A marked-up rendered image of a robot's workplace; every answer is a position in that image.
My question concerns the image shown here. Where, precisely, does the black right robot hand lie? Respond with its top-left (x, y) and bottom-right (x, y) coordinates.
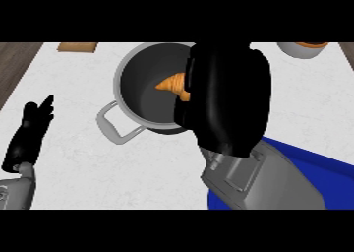
top-left (173, 42), bottom-right (273, 158)

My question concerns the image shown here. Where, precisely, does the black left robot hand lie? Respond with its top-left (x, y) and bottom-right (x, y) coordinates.
top-left (1, 94), bottom-right (56, 174)

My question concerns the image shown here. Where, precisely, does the orange croissant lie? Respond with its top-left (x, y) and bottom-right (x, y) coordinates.
top-left (154, 72), bottom-right (192, 102)

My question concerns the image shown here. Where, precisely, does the grey metal pot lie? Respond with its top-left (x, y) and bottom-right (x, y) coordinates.
top-left (96, 42), bottom-right (202, 146)

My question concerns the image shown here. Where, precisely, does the blue tray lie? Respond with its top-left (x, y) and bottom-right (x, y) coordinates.
top-left (207, 136), bottom-right (354, 211)

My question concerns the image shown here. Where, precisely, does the white bowl with orange content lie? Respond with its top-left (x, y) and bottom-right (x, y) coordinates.
top-left (276, 42), bottom-right (329, 60)

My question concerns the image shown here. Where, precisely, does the brown wooden board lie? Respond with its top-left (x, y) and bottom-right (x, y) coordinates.
top-left (56, 42), bottom-right (99, 53)

